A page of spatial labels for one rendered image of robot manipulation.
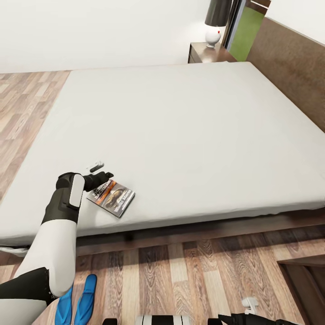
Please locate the fixed window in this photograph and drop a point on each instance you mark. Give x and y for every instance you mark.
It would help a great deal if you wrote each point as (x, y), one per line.
(244, 22)

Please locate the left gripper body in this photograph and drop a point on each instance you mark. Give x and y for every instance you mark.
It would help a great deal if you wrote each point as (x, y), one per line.
(98, 180)

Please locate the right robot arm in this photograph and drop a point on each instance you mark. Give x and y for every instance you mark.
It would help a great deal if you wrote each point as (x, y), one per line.
(250, 316)

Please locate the sandal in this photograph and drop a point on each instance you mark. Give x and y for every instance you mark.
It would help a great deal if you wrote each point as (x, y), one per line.
(64, 310)
(85, 304)

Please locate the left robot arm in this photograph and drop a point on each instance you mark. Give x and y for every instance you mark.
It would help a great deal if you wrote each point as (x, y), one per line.
(48, 270)

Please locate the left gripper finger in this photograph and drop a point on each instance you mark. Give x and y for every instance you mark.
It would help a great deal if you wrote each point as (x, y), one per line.
(109, 175)

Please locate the hardback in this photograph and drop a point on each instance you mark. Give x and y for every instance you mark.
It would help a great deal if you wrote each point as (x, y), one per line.
(112, 197)

